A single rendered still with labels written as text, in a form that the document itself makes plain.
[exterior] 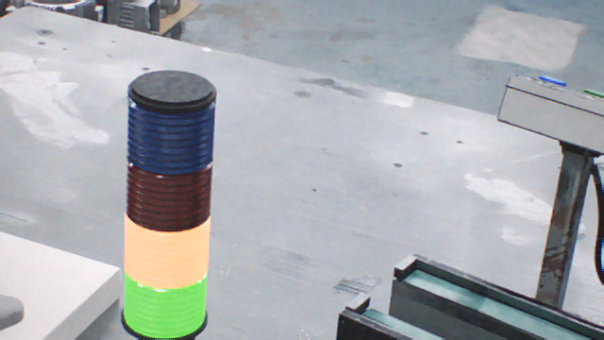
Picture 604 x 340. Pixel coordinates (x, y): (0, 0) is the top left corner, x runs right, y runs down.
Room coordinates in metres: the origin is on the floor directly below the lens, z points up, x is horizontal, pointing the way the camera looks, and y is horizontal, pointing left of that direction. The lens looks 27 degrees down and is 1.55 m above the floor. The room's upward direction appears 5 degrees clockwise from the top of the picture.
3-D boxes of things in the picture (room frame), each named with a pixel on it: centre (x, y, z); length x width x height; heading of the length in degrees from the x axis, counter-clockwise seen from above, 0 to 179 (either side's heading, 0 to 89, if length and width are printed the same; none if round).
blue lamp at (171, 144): (0.77, 0.09, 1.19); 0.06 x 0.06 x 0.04
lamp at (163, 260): (0.77, 0.09, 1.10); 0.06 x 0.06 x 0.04
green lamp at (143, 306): (0.77, 0.09, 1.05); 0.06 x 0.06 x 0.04
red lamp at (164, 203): (0.77, 0.09, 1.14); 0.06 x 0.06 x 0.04
